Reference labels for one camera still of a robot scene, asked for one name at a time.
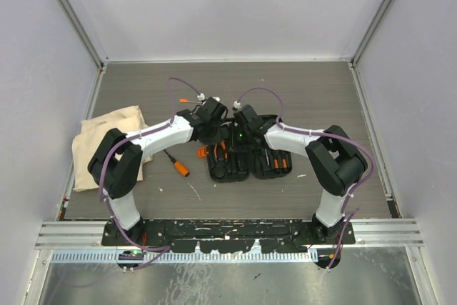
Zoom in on orange black pliers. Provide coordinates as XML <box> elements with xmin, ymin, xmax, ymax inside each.
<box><xmin>213</xmin><ymin>140</ymin><xmax>228</xmax><ymax>162</ymax></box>

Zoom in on orange small tool piece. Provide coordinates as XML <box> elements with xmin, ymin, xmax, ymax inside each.
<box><xmin>197</xmin><ymin>146</ymin><xmax>209</xmax><ymax>158</ymax></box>

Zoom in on black handled large screwdriver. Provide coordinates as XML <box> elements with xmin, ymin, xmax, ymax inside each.
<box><xmin>264</xmin><ymin>149</ymin><xmax>270</xmax><ymax>166</ymax></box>

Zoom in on black plastic tool case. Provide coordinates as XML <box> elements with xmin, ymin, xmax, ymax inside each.
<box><xmin>204</xmin><ymin>118</ymin><xmax>293</xmax><ymax>183</ymax></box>

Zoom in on orange handled thin pick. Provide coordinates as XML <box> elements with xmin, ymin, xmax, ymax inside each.
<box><xmin>179</xmin><ymin>99</ymin><xmax>201</xmax><ymax>104</ymax></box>

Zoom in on orange handled stubby screwdriver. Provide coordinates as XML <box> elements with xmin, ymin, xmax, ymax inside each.
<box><xmin>164</xmin><ymin>150</ymin><xmax>190</xmax><ymax>177</ymax></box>

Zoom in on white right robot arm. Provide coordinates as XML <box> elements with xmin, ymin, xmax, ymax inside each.
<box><xmin>233</xmin><ymin>101</ymin><xmax>368</xmax><ymax>244</ymax></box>

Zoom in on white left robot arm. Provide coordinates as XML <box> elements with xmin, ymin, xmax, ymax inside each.
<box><xmin>87</xmin><ymin>97</ymin><xmax>228</xmax><ymax>245</ymax></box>

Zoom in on beige cloth bag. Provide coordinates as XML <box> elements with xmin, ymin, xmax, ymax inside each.
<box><xmin>72</xmin><ymin>105</ymin><xmax>148</xmax><ymax>192</ymax></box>

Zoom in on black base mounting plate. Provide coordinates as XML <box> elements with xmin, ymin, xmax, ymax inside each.
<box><xmin>101</xmin><ymin>218</ymin><xmax>356</xmax><ymax>253</ymax></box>

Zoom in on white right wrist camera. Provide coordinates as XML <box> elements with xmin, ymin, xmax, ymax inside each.
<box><xmin>233</xmin><ymin>101</ymin><xmax>241</xmax><ymax>110</ymax></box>

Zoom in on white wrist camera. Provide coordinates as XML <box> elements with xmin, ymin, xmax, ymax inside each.
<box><xmin>196</xmin><ymin>93</ymin><xmax>220</xmax><ymax>102</ymax></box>
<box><xmin>233</xmin><ymin>101</ymin><xmax>241</xmax><ymax>110</ymax></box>

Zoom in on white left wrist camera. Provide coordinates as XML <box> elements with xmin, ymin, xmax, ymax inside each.
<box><xmin>196</xmin><ymin>93</ymin><xmax>220</xmax><ymax>102</ymax></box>

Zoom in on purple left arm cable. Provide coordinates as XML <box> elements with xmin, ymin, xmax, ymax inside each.
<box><xmin>98</xmin><ymin>76</ymin><xmax>208</xmax><ymax>273</ymax></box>

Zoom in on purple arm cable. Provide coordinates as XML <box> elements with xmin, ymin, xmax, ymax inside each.
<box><xmin>232</xmin><ymin>86</ymin><xmax>375</xmax><ymax>272</ymax></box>
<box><xmin>98</xmin><ymin>76</ymin><xmax>208</xmax><ymax>273</ymax></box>

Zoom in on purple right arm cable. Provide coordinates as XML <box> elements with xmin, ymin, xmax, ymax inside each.
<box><xmin>232</xmin><ymin>86</ymin><xmax>375</xmax><ymax>272</ymax></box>

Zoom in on aluminium front rail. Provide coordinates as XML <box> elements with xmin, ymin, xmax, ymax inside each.
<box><xmin>35</xmin><ymin>218</ymin><xmax>424</xmax><ymax>249</ymax></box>

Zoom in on white slotted cable duct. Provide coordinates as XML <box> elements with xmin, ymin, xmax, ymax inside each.
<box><xmin>50</xmin><ymin>249</ymin><xmax>318</xmax><ymax>264</ymax></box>

